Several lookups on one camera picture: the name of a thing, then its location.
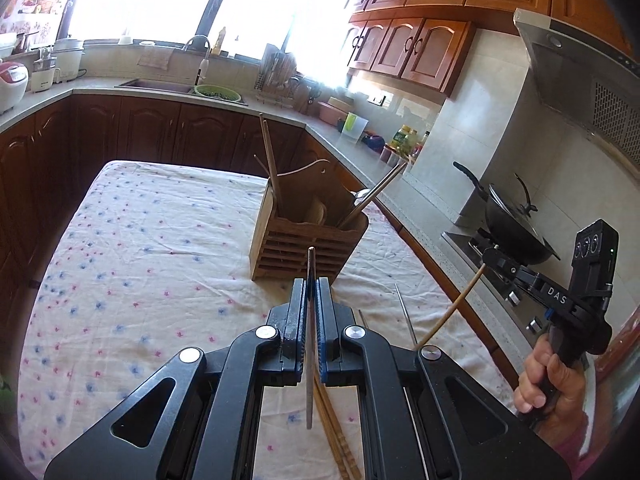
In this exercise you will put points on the pink container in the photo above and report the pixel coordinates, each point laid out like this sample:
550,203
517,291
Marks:
330,114

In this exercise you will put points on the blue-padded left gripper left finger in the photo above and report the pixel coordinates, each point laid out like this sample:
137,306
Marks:
196,417

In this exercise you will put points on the person's right hand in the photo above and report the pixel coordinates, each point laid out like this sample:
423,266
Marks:
555,390

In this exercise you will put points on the floral white tablecloth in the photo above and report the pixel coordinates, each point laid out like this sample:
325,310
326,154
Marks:
155,259

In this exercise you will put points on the sink faucet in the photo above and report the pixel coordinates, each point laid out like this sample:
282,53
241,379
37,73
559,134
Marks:
199,44

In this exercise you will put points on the wooden utensil holder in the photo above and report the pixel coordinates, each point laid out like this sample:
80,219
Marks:
306,213

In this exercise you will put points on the small white blender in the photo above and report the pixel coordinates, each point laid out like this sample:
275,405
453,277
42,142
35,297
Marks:
43,71

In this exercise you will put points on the short bamboo chopstick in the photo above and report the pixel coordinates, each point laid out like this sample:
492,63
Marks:
330,436
347,454

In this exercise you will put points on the steel spoon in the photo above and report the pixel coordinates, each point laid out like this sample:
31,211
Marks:
357,197

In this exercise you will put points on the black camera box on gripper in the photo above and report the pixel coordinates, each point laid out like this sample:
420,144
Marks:
594,260

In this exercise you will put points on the cooking oil bottle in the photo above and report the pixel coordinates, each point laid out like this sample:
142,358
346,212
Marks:
404,140

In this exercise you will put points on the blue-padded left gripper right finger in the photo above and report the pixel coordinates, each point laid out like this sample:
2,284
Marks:
423,416

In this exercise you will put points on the green white pitcher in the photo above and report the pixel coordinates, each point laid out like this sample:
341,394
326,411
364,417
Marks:
354,126

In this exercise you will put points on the gas stove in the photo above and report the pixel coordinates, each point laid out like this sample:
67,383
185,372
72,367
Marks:
523,311

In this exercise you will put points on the steel chopstick long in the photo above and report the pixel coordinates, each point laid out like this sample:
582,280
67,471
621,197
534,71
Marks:
377,189

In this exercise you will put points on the green colander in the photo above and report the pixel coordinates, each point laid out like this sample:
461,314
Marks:
212,91

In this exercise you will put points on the dish drying rack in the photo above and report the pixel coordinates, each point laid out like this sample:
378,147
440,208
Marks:
277,75

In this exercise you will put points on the steel fork with dark handle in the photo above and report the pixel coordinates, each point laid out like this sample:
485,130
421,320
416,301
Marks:
262,165

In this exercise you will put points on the black wok with handle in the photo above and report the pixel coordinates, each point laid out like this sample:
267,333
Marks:
509,223

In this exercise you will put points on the white red rice cooker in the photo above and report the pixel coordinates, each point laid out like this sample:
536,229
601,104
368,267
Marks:
13,83

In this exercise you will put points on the range hood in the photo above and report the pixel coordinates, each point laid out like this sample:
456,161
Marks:
592,84

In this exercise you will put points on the dark metal-tipped chopstick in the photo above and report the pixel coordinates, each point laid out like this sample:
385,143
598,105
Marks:
310,333

